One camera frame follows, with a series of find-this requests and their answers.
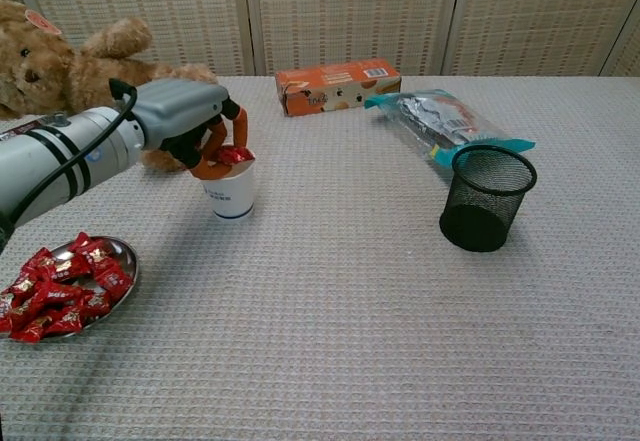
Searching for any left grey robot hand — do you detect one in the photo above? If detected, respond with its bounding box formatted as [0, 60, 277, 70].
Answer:
[127, 79, 250, 183]

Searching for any red candy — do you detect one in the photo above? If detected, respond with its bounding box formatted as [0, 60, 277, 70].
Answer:
[9, 318, 51, 345]
[44, 308, 86, 337]
[0, 275, 39, 301]
[84, 243, 121, 272]
[68, 232, 99, 255]
[74, 290, 114, 320]
[42, 259, 94, 285]
[0, 295, 16, 335]
[24, 283, 84, 312]
[94, 268, 134, 296]
[24, 247, 56, 275]
[215, 144, 256, 166]

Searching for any white paper cup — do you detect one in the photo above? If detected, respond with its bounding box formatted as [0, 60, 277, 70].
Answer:
[199, 158, 256, 223]

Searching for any woven folding screen panel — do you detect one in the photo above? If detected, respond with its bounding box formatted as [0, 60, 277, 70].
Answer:
[444, 0, 640, 77]
[0, 0, 254, 77]
[599, 25, 640, 78]
[244, 0, 464, 77]

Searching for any brown teddy bear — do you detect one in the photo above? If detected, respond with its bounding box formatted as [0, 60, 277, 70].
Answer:
[0, 0, 221, 173]

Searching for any orange biscuit box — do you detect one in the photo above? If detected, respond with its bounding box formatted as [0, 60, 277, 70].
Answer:
[274, 57, 403, 118]

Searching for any small red white box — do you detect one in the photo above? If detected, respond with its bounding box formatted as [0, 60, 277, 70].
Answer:
[0, 113, 66, 138]

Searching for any round metal plate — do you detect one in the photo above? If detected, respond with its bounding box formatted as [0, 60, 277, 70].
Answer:
[47, 234, 141, 340]

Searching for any teal snack packet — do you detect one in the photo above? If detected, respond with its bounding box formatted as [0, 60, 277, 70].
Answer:
[363, 88, 537, 182]

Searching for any white woven tablecloth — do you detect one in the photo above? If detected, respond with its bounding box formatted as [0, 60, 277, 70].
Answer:
[0, 74, 640, 441]

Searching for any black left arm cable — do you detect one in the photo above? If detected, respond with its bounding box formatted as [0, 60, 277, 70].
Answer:
[0, 78, 139, 257]

